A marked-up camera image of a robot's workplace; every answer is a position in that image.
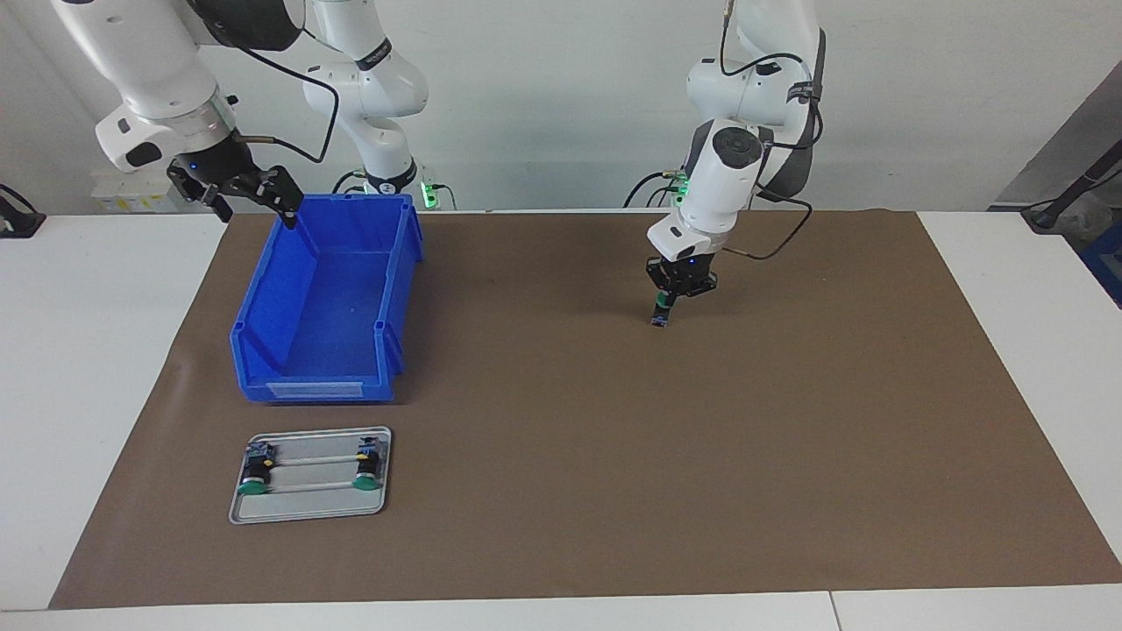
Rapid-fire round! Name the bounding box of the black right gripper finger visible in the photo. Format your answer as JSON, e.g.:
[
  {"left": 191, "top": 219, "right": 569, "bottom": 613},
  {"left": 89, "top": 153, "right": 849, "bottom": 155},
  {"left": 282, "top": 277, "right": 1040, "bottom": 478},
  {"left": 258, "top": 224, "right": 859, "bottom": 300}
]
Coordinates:
[
  {"left": 228, "top": 164, "right": 305, "bottom": 230},
  {"left": 167, "top": 167, "right": 233, "bottom": 224}
]

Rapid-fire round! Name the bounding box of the white cardboard box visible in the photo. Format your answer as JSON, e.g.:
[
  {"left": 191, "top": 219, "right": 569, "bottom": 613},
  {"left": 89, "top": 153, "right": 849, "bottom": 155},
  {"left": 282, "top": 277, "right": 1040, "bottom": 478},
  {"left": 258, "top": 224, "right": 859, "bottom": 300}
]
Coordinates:
[{"left": 92, "top": 169, "right": 189, "bottom": 214}]

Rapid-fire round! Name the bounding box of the blue plastic storage bin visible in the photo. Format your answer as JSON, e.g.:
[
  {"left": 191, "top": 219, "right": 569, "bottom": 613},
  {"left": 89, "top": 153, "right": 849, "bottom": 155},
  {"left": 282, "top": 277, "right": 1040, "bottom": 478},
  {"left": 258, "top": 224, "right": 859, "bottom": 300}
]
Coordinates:
[{"left": 230, "top": 193, "right": 426, "bottom": 404}]

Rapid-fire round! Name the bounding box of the brown table mat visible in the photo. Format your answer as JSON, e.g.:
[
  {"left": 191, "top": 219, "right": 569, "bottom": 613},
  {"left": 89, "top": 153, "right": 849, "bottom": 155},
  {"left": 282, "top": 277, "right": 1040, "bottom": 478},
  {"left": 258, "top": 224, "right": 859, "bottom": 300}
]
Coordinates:
[{"left": 48, "top": 209, "right": 1122, "bottom": 610}]

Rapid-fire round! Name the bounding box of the silver metal tray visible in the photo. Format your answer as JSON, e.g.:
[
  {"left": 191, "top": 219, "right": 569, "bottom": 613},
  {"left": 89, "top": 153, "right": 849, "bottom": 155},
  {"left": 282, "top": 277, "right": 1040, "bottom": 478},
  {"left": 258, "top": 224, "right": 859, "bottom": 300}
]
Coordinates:
[{"left": 229, "top": 426, "right": 393, "bottom": 525}]

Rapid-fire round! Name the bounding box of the black stand pole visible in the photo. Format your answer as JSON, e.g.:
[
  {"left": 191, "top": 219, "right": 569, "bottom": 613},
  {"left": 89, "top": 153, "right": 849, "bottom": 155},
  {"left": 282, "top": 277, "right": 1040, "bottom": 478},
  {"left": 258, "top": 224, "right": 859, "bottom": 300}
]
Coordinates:
[{"left": 1021, "top": 140, "right": 1122, "bottom": 233}]

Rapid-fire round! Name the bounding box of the blue crate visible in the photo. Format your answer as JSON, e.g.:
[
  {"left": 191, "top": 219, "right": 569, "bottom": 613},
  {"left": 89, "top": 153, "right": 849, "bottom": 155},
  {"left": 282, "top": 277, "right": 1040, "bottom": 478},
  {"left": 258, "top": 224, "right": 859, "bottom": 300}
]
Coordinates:
[{"left": 1080, "top": 223, "right": 1122, "bottom": 308}]

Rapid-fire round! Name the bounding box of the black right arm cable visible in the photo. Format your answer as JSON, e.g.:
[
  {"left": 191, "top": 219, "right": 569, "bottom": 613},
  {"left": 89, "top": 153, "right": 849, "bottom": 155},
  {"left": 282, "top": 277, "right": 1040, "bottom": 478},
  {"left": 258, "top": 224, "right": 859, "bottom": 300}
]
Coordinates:
[{"left": 197, "top": 0, "right": 343, "bottom": 165}]

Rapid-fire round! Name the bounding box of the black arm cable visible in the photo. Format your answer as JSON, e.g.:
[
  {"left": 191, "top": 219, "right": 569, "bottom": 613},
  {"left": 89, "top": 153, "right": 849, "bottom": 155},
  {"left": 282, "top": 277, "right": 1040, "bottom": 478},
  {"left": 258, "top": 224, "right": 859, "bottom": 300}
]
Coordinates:
[
  {"left": 197, "top": 0, "right": 343, "bottom": 165},
  {"left": 719, "top": 0, "right": 818, "bottom": 262}
]

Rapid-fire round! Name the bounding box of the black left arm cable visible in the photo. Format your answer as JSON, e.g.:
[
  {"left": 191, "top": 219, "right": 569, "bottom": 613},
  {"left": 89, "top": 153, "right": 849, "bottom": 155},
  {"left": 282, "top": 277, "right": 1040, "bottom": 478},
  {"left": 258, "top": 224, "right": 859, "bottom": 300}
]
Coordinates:
[{"left": 719, "top": 0, "right": 818, "bottom": 262}]

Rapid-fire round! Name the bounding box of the black clamp mount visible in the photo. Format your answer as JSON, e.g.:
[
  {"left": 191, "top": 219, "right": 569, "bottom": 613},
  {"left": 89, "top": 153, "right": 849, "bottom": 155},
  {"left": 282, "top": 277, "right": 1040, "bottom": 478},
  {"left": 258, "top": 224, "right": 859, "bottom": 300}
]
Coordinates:
[{"left": 0, "top": 184, "right": 46, "bottom": 239}]

